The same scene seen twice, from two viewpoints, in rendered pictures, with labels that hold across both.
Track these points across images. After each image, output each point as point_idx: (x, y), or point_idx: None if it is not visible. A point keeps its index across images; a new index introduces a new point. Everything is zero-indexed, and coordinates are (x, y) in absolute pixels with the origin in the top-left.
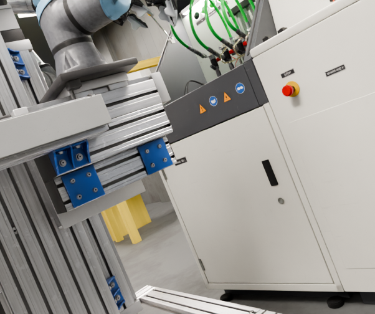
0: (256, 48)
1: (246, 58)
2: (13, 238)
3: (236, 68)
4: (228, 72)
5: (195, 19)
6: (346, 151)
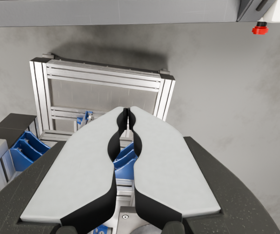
0: None
1: (251, 14)
2: None
3: (217, 22)
4: (196, 22)
5: None
6: None
